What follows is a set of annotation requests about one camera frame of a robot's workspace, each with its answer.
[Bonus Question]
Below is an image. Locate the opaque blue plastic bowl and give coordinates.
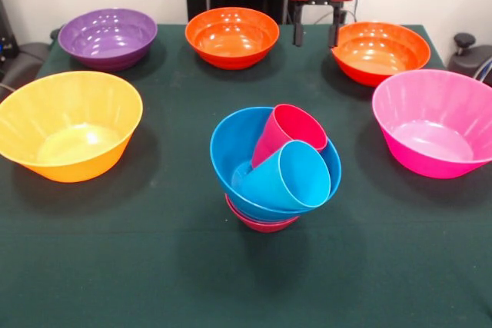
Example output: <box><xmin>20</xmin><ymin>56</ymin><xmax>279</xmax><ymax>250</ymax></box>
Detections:
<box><xmin>209</xmin><ymin>106</ymin><xmax>342</xmax><ymax>222</ymax></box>

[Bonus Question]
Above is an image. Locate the blue plastic cup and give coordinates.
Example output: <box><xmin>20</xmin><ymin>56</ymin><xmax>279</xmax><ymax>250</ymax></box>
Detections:
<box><xmin>240</xmin><ymin>140</ymin><xmax>332</xmax><ymax>210</ymax></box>

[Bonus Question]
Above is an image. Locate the red plastic cup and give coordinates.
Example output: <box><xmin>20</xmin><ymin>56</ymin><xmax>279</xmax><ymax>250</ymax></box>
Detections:
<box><xmin>251</xmin><ymin>104</ymin><xmax>329</xmax><ymax>168</ymax></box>

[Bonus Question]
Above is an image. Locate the dark green tablecloth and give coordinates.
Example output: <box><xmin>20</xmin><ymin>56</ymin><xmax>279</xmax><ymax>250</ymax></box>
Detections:
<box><xmin>0</xmin><ymin>22</ymin><xmax>492</xmax><ymax>328</ymax></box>

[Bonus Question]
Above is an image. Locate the black equipment box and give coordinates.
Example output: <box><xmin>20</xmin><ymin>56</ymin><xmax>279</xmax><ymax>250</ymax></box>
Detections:
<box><xmin>0</xmin><ymin>0</ymin><xmax>20</xmax><ymax>79</ymax></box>

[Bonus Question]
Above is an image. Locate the purple plastic bowl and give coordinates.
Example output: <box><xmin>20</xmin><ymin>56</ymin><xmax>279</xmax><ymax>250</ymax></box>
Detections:
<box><xmin>57</xmin><ymin>8</ymin><xmax>158</xmax><ymax>72</ymax></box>

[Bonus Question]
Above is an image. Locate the large yellow-orange plastic bowl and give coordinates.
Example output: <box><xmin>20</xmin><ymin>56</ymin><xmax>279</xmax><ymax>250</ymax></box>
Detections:
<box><xmin>0</xmin><ymin>70</ymin><xmax>144</xmax><ymax>184</ymax></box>

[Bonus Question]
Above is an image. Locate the large pink plastic bowl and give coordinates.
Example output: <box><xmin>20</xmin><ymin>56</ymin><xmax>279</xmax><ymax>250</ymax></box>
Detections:
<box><xmin>372</xmin><ymin>68</ymin><xmax>492</xmax><ymax>180</ymax></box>

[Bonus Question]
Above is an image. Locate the black round equipment with knob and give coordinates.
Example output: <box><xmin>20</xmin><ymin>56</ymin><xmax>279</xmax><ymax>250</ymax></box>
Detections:
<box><xmin>447</xmin><ymin>32</ymin><xmax>492</xmax><ymax>89</ymax></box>

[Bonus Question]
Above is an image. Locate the small red plastic bowl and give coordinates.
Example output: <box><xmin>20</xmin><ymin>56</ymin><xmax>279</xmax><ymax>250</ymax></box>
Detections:
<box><xmin>224</xmin><ymin>193</ymin><xmax>301</xmax><ymax>234</ymax></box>

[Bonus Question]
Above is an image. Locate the orange plastic bowl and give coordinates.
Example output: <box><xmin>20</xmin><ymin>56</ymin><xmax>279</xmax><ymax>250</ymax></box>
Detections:
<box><xmin>184</xmin><ymin>7</ymin><xmax>281</xmax><ymax>71</ymax></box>
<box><xmin>329</xmin><ymin>22</ymin><xmax>431</xmax><ymax>88</ymax></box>

